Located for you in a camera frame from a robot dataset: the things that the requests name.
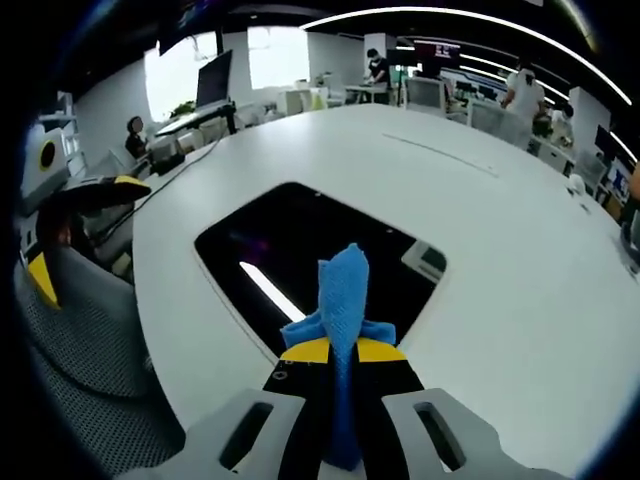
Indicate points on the green potted plant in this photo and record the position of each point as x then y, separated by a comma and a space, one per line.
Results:
184, 109

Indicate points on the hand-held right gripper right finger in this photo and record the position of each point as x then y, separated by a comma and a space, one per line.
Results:
410, 430

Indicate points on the grey mesh office chair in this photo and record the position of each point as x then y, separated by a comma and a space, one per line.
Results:
90, 325

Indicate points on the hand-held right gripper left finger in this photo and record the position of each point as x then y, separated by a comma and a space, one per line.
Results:
225, 440

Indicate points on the small white round object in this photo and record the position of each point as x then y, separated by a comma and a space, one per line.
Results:
576, 185

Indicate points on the white office chair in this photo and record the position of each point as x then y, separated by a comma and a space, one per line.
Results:
425, 92
487, 115

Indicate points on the long curved ceiling light strip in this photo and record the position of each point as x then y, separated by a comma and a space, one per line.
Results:
450, 11

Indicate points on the small black computer monitor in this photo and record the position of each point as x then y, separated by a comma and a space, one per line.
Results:
610, 141

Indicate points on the grey desk with black leg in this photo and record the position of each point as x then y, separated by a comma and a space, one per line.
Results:
190, 119

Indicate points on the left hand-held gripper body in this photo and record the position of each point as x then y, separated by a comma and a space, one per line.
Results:
35, 177

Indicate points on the blue cleaning cloth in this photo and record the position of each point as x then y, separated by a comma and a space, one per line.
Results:
345, 290

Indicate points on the wall screen with red picture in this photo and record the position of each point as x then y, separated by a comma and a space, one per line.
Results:
437, 52

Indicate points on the large black monitor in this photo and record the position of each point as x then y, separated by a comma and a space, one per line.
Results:
214, 80

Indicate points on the small black box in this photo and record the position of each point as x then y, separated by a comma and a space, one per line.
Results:
167, 164

